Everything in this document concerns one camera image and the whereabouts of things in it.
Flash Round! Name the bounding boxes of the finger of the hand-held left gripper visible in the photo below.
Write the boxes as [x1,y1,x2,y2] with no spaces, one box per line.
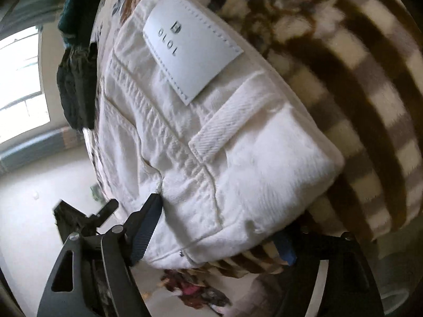
[86,199,119,228]

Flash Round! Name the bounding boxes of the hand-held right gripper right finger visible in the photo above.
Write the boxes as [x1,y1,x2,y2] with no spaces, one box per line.
[278,230,385,317]

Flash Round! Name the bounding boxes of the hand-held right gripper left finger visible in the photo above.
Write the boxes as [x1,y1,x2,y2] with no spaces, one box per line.
[37,193,162,317]

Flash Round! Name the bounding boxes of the white pants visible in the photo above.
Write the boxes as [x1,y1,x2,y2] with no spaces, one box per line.
[94,0,346,269]

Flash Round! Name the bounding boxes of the grey blue curtain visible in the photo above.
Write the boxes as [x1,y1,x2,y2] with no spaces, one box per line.
[0,128,87,174]

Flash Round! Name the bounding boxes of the floor clutter pile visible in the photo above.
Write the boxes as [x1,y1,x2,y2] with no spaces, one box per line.
[161,267,232,317]

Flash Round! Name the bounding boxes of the stack of folded jeans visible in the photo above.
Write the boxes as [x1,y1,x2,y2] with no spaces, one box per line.
[56,42,99,130]

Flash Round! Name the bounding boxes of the window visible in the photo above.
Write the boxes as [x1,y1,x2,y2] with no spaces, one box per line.
[0,26,51,144]

